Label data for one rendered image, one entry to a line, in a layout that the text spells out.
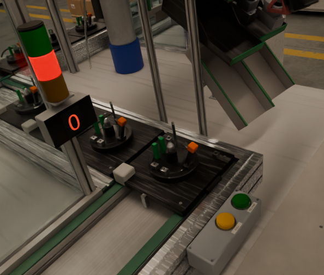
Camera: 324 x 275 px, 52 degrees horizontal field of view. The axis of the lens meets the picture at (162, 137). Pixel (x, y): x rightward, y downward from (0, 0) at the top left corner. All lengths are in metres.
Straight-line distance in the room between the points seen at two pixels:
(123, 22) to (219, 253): 1.24
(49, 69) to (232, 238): 0.51
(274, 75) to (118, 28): 0.83
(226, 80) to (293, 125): 0.33
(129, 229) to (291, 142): 0.61
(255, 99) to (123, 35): 0.85
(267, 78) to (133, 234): 0.66
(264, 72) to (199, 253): 0.66
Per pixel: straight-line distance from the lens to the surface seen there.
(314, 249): 0.88
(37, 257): 0.86
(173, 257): 0.74
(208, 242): 0.75
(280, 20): 1.03
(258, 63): 1.17
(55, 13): 1.85
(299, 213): 0.95
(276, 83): 1.17
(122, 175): 0.89
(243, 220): 0.78
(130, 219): 0.88
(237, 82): 1.05
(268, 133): 1.19
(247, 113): 1.03
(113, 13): 1.67
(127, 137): 1.03
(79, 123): 0.76
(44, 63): 0.69
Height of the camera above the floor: 1.56
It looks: 35 degrees down
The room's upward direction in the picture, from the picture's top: 11 degrees counter-clockwise
